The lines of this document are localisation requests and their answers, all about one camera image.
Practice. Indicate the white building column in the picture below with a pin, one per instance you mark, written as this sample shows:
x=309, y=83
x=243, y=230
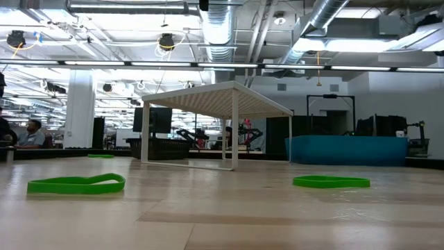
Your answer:
x=79, y=111

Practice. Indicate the white ceiling sensor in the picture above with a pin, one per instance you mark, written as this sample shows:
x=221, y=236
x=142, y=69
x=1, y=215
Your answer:
x=279, y=20

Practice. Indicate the ribbed silver ventilation duct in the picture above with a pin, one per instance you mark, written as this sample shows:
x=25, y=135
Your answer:
x=218, y=27

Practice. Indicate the black background monitor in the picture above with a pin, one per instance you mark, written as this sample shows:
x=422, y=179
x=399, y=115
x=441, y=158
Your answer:
x=159, y=119

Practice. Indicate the long ceiling light strip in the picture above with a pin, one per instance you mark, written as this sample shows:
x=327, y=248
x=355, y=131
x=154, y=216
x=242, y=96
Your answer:
x=225, y=65

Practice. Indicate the blue plastic tray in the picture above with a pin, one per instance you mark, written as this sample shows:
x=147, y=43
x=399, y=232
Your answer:
x=347, y=151

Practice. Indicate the black mesh basket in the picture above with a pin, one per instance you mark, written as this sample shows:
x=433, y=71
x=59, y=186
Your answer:
x=166, y=149

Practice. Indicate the black background stand frame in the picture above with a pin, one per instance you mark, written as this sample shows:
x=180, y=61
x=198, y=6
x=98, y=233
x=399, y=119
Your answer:
x=329, y=96

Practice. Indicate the red background robot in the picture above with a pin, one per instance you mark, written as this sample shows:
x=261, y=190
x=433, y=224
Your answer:
x=247, y=122

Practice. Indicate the seated person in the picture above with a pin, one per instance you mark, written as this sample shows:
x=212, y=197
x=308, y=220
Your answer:
x=33, y=137

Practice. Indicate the black partition panel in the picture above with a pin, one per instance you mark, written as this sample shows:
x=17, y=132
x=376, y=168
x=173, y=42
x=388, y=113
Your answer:
x=275, y=139

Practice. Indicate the smooth silver ventilation duct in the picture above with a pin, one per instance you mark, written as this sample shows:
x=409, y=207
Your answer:
x=322, y=15

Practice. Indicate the black background robot arm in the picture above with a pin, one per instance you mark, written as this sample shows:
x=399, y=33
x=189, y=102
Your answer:
x=422, y=132

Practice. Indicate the green rubber band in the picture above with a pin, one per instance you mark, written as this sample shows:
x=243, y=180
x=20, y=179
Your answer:
x=69, y=187
x=329, y=184
x=100, y=156

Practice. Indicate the black tall cabinet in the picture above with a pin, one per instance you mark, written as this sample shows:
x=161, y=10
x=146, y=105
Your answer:
x=98, y=133

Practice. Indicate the white perforated metal shelf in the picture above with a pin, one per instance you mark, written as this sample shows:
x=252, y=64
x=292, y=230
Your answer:
x=208, y=100

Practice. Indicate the black background equipment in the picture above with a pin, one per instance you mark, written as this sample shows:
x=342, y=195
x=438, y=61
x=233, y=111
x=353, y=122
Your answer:
x=388, y=125

